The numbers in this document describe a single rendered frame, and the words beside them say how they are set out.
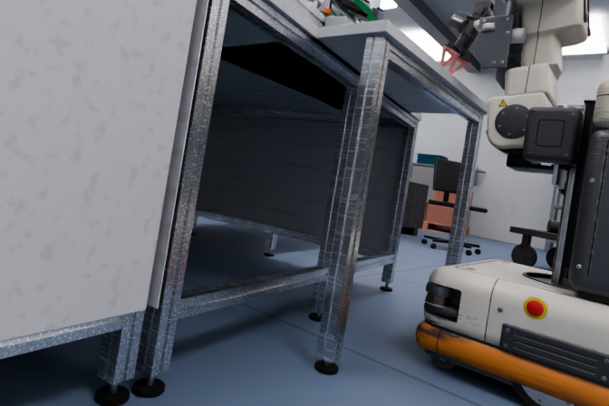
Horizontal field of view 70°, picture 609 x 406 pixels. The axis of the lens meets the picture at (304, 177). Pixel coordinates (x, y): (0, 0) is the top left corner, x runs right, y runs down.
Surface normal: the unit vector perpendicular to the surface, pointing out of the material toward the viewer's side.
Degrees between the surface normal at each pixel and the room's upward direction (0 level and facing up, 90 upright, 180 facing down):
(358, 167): 90
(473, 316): 90
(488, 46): 90
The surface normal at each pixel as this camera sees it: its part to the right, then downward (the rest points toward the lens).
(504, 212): -0.61, -0.11
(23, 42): 0.86, 0.14
